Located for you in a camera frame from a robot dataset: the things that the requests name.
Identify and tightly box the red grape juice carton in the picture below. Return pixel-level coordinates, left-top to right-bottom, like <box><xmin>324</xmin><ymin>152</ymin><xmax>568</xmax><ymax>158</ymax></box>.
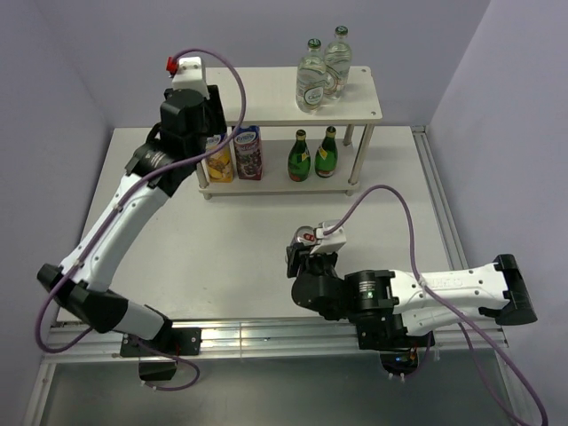
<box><xmin>233</xmin><ymin>125</ymin><xmax>263</xmax><ymax>180</ymax></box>

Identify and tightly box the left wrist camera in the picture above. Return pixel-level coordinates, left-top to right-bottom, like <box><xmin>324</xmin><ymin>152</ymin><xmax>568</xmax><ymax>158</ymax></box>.
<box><xmin>166</xmin><ymin>57</ymin><xmax>209</xmax><ymax>99</ymax></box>

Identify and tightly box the green glass bottle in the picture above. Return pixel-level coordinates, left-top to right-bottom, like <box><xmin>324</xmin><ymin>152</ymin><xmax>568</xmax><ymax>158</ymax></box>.
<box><xmin>314</xmin><ymin>126</ymin><xmax>338</xmax><ymax>178</ymax></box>
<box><xmin>288</xmin><ymin>130</ymin><xmax>312</xmax><ymax>182</ymax></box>

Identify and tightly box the clear bottle green cap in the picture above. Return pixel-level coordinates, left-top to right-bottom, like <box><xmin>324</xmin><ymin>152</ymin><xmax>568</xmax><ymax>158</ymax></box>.
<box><xmin>324</xmin><ymin>26</ymin><xmax>352</xmax><ymax>99</ymax></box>
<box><xmin>296</xmin><ymin>38</ymin><xmax>327</xmax><ymax>113</ymax></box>

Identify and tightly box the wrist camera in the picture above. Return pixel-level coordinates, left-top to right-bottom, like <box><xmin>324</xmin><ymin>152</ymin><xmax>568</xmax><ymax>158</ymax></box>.
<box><xmin>166</xmin><ymin>57</ymin><xmax>209</xmax><ymax>99</ymax></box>
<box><xmin>310</xmin><ymin>220</ymin><xmax>347</xmax><ymax>256</ymax></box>

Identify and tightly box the aluminium rail frame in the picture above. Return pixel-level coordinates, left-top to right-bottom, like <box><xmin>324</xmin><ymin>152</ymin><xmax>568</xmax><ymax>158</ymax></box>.
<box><xmin>26</xmin><ymin>125</ymin><xmax>533</xmax><ymax>426</ymax></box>

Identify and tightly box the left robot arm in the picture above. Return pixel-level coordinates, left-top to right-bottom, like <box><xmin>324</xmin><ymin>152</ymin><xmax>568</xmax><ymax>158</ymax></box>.
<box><xmin>37</xmin><ymin>85</ymin><xmax>226</xmax><ymax>354</ymax></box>

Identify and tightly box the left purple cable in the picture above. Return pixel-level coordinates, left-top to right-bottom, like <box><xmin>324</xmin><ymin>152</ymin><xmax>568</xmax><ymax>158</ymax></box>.
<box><xmin>35</xmin><ymin>48</ymin><xmax>248</xmax><ymax>391</ymax></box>

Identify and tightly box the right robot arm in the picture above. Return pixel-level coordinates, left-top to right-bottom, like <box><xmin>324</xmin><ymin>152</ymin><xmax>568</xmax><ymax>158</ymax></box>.
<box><xmin>287</xmin><ymin>242</ymin><xmax>537</xmax><ymax>348</ymax></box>

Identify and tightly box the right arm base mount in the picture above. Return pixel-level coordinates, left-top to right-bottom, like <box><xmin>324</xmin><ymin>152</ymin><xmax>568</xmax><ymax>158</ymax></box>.
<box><xmin>356</xmin><ymin>321</ymin><xmax>435</xmax><ymax>376</ymax></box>

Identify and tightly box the pineapple juice carton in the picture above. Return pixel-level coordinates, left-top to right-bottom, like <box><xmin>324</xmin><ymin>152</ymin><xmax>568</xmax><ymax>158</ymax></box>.
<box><xmin>205</xmin><ymin>133</ymin><xmax>233</xmax><ymax>183</ymax></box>

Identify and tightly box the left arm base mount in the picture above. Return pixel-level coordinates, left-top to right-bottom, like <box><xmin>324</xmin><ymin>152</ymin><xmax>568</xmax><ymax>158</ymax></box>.
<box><xmin>119</xmin><ymin>327</ymin><xmax>201</xmax><ymax>391</ymax></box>

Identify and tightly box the white two-tier shelf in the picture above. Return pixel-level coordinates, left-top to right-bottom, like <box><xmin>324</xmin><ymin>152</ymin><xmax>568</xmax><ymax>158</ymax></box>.
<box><xmin>197</xmin><ymin>67</ymin><xmax>383</xmax><ymax>199</ymax></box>

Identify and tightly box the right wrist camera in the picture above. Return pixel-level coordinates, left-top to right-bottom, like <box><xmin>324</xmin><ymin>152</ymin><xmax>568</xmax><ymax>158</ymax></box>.
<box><xmin>310</xmin><ymin>220</ymin><xmax>347</xmax><ymax>256</ymax></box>

